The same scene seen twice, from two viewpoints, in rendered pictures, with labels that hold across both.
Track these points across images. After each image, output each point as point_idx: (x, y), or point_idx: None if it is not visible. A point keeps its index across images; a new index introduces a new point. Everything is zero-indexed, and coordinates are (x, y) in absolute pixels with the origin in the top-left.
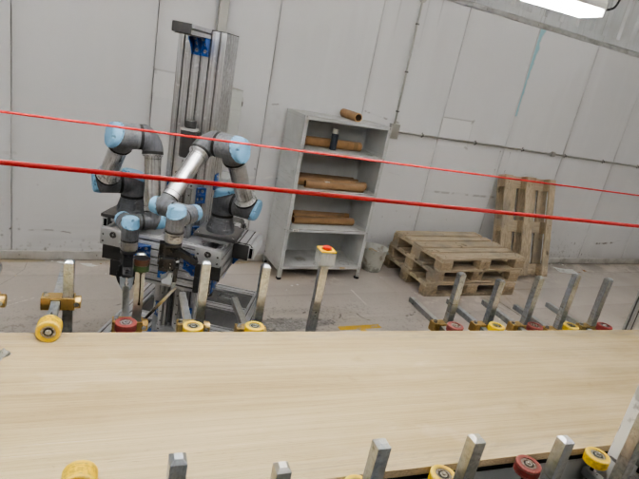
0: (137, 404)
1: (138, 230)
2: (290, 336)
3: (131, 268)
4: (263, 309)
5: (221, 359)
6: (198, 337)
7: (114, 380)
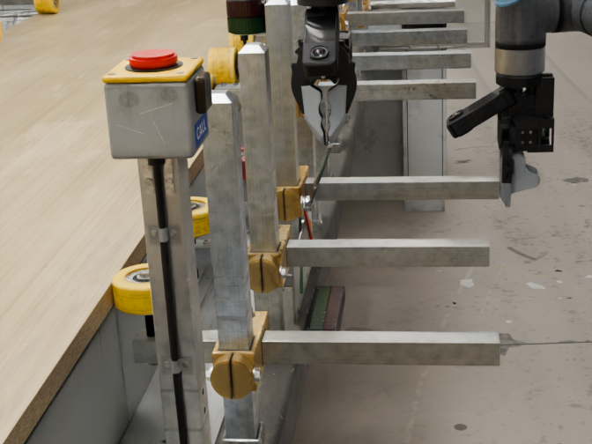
0: None
1: (512, 11)
2: (41, 328)
3: (465, 114)
4: (213, 274)
5: (7, 229)
6: (128, 212)
7: (24, 154)
